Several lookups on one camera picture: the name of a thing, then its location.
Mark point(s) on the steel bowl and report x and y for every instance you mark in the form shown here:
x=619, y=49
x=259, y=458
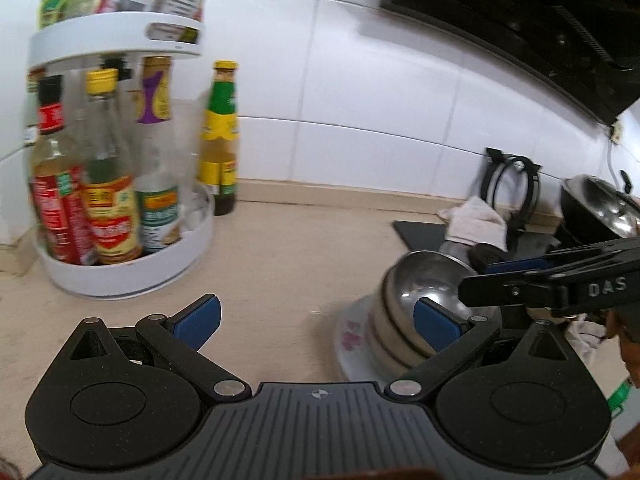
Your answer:
x=400, y=334
x=387, y=361
x=431, y=275

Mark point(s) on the clear plastic bag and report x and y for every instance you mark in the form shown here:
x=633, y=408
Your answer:
x=194, y=202

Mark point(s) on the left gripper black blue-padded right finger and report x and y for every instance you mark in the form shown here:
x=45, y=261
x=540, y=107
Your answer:
x=458, y=341

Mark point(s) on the green yellow label oil bottle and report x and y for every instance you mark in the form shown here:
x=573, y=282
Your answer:
x=219, y=139

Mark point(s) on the white plate with pink flowers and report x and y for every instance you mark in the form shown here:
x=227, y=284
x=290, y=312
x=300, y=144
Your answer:
x=353, y=356

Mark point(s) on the black stove top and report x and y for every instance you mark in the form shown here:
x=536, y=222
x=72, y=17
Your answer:
x=430, y=236

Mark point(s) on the steel bowl back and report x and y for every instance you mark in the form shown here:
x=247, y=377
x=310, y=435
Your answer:
x=387, y=361

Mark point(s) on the red label soy sauce bottle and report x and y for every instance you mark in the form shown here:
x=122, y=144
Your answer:
x=56, y=165

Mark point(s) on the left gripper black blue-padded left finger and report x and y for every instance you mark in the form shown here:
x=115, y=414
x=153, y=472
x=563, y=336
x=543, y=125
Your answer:
x=177, y=341

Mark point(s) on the black wok with lid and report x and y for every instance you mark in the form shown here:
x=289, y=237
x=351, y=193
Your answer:
x=595, y=211

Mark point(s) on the black range hood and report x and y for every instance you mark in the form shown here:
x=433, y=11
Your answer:
x=586, y=50

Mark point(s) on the white round turntable rack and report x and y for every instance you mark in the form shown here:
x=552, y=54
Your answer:
x=119, y=40

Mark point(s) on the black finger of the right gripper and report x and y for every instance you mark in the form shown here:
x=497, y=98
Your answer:
x=513, y=283

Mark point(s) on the white cloth on stove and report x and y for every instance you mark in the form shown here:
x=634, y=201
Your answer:
x=474, y=222

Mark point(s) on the yellow label vinegar bottle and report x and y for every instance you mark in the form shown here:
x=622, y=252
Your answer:
x=108, y=179

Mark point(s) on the black wall ring holder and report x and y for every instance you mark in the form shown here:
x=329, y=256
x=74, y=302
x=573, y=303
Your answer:
x=523, y=174

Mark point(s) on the purple cap clear sauce bottle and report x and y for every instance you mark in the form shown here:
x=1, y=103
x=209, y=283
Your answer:
x=155, y=179

